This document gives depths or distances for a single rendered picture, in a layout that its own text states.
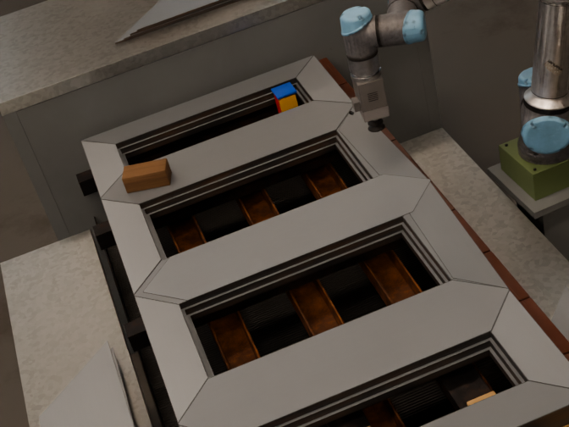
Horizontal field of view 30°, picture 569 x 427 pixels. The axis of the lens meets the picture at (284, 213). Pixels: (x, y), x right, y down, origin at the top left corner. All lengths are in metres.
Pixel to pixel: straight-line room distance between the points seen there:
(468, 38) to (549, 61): 2.44
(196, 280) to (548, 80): 0.93
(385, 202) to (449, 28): 2.55
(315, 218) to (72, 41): 1.11
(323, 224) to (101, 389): 0.64
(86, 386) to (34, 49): 1.26
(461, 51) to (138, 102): 2.04
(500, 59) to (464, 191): 1.93
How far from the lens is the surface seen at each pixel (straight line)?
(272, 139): 2.89
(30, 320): 2.77
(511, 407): 2.06
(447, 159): 2.99
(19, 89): 3.15
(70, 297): 2.79
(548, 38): 2.48
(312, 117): 2.94
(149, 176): 2.82
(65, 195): 3.29
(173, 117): 3.12
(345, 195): 2.62
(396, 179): 2.63
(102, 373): 2.47
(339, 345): 2.23
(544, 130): 2.57
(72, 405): 2.44
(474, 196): 2.84
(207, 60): 3.18
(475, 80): 4.62
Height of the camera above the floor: 2.41
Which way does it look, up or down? 36 degrees down
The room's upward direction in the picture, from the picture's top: 16 degrees counter-clockwise
